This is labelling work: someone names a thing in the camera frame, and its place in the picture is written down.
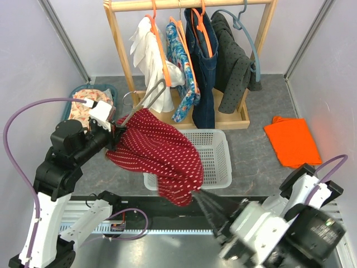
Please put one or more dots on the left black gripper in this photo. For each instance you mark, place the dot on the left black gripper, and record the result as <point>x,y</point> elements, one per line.
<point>114,133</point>

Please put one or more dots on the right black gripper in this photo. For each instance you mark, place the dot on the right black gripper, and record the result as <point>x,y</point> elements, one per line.
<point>217,207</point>

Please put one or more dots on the red polka dot skirt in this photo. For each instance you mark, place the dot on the red polka dot skirt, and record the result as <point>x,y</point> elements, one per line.
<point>151,146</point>

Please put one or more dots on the grey metal hanger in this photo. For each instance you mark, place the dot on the grey metal hanger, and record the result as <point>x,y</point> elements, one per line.
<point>148,94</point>

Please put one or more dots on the blue floral skirt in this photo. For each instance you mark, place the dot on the blue floral skirt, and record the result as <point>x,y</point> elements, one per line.
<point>185,83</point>

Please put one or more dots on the orange hanger of white skirt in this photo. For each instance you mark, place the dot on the orange hanger of white skirt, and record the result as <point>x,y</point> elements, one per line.
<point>154,30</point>

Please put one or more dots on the orange hanger of floral skirt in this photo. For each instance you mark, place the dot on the orange hanger of floral skirt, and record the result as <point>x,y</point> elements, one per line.
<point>181,33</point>

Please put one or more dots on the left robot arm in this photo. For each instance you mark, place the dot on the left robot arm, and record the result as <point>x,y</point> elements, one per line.
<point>55,180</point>

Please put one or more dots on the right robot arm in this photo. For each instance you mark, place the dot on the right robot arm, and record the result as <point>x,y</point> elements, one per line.
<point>289,229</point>

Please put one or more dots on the dark denim skirt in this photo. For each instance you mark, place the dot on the dark denim skirt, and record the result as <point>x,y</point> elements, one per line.
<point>204,66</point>

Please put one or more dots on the orange hanger of denim skirt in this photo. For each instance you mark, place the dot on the orange hanger of denim skirt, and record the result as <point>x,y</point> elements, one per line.
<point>197,21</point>

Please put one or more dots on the blue-grey hanger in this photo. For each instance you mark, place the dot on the blue-grey hanger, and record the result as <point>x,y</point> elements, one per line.
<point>238,25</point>

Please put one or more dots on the peach floral garment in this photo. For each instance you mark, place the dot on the peach floral garment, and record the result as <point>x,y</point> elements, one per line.
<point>79,111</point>

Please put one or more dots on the teal laundry basket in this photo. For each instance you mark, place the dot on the teal laundry basket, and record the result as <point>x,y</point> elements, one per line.
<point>108,89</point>

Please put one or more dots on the white plastic laundry basket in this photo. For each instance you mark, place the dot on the white plastic laundry basket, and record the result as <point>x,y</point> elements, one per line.
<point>213,148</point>

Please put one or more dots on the orange folded cloth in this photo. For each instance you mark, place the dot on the orange folded cloth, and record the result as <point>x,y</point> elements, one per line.
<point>292,142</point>

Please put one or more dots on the dark grey dotted garment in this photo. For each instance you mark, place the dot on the dark grey dotted garment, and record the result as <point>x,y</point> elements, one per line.
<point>234,69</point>

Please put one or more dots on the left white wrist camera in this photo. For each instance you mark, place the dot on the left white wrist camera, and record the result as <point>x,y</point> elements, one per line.
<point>101,111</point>

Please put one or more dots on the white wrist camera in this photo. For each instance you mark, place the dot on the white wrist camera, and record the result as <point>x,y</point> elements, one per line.
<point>101,111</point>
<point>260,230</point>

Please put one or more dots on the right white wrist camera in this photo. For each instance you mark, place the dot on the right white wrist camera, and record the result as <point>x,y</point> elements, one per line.
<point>260,230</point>

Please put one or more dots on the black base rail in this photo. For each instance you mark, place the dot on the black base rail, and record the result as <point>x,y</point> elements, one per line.
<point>161,213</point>

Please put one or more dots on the slotted grey cable duct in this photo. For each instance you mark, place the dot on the slotted grey cable duct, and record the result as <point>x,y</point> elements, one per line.
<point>108,228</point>

